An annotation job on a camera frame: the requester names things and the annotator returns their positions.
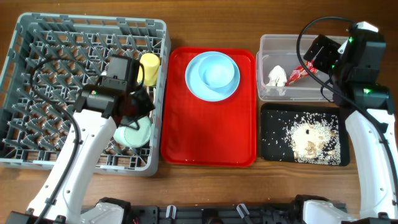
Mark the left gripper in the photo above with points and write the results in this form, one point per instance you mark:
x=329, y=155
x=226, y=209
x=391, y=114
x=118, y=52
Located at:
x=147, y=104

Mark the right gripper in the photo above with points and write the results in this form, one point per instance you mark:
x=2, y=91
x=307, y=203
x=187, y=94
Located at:
x=330, y=48

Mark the black waste tray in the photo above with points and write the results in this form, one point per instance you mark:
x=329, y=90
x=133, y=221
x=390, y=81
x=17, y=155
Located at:
x=270, y=137

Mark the light blue plate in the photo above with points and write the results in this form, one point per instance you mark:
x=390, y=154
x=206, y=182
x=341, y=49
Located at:
x=198, y=88

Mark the grey dishwasher rack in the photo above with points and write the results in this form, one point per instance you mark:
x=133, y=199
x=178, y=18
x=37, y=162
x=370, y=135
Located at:
x=50, y=58

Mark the white plastic spoon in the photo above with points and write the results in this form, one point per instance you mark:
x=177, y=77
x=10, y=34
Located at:
x=152, y=102

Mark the yellow plastic cup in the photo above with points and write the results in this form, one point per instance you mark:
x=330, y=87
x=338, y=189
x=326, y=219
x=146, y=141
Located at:
x=148, y=74

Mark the white tissue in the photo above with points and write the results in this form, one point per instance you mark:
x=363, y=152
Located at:
x=277, y=77

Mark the clear plastic bin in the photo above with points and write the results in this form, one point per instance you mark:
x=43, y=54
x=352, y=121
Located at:
x=280, y=50

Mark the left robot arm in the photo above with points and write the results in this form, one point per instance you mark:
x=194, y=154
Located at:
x=98, y=113

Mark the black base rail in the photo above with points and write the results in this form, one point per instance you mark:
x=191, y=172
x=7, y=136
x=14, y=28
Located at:
x=268, y=213

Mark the light blue bowl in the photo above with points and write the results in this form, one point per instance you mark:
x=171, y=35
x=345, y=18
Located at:
x=216, y=70

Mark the mint green bowl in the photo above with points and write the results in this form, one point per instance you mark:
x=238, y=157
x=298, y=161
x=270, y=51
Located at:
x=135, y=134

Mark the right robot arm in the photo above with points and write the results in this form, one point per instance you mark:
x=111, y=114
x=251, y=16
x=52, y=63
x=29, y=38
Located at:
x=350, y=71

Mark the red candy wrapper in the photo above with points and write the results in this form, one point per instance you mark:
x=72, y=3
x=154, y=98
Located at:
x=300, y=73

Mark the red plastic tray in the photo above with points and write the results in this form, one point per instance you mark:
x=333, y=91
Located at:
x=203, y=133

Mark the rice food scraps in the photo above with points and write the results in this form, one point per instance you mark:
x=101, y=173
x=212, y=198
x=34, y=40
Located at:
x=314, y=140

